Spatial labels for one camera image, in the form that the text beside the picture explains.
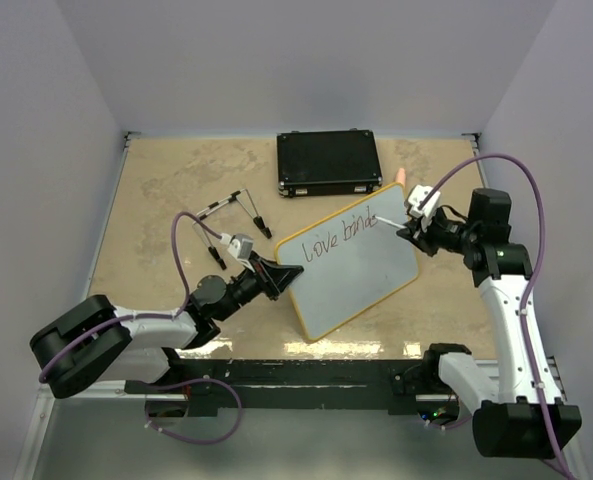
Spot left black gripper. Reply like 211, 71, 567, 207
216, 251, 303, 322

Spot red white marker pen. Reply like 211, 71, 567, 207
374, 216, 406, 230

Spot yellow framed whiteboard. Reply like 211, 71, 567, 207
275, 183, 420, 341

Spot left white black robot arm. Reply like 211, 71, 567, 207
29, 253, 304, 399

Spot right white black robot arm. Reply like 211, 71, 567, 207
397, 185, 582, 460

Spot pink microphone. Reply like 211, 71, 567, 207
395, 168, 407, 185

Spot black hard case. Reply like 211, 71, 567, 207
276, 129, 383, 198

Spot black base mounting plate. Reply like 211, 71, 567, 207
125, 357, 482, 419

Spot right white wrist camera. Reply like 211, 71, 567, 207
405, 185, 441, 230

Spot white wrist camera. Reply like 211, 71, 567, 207
405, 185, 441, 230
219, 232, 253, 264

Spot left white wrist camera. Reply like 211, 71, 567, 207
219, 232, 253, 264

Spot wire whiteboard stand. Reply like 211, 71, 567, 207
192, 188, 273, 270

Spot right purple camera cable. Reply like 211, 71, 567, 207
418, 152, 577, 480

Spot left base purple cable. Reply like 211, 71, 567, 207
144, 378, 243, 445

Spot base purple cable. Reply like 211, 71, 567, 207
423, 394, 475, 432
144, 378, 243, 445

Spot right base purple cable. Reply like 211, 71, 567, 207
423, 394, 475, 432

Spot aluminium frame rails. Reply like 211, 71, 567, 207
13, 130, 590, 480

